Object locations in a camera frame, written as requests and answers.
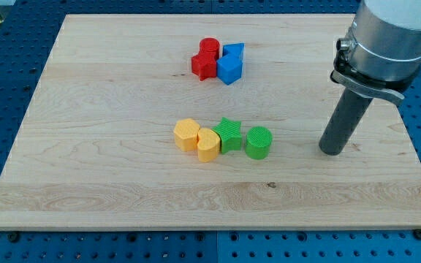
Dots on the green star block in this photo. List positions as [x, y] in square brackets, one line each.
[230, 134]

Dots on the yellow hexagon block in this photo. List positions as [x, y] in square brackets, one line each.
[186, 134]

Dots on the yellow heart block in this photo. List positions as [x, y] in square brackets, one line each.
[208, 145]

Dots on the blue triangle block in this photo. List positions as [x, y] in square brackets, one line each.
[235, 49]

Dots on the red star block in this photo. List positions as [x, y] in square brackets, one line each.
[204, 66]

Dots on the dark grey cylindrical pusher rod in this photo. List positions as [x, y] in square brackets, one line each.
[350, 109]

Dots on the red cylinder block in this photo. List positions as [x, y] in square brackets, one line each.
[210, 46]

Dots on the blue cube block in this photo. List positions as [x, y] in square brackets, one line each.
[229, 69]

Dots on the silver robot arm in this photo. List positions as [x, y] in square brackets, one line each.
[378, 58]

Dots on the light wooden board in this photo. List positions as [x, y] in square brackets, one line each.
[96, 151]

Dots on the green cylinder block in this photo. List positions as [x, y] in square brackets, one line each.
[258, 142]

